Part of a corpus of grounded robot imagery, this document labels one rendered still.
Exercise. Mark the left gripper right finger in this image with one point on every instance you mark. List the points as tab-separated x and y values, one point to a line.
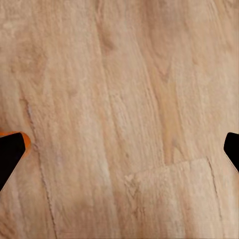
231	148

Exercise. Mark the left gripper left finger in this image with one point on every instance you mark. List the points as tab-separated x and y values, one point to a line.
12	148

